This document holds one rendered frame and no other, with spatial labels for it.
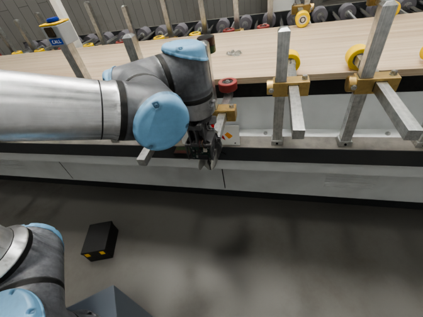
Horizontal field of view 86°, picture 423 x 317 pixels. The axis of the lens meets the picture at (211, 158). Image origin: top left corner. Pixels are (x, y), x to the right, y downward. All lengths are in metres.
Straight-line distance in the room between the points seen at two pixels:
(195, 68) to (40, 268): 0.59
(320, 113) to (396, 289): 0.93
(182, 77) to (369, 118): 0.94
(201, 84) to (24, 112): 0.32
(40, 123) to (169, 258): 1.28
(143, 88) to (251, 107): 0.82
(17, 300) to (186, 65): 0.58
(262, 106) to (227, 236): 0.83
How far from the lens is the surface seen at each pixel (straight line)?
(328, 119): 1.19
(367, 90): 0.88
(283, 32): 0.77
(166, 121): 0.34
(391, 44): 1.37
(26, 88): 0.34
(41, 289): 0.70
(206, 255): 1.47
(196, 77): 0.50
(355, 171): 1.15
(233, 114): 0.88
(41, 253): 0.74
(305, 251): 1.49
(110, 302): 0.86
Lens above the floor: 1.33
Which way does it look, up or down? 42 degrees down
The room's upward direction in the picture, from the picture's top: 11 degrees counter-clockwise
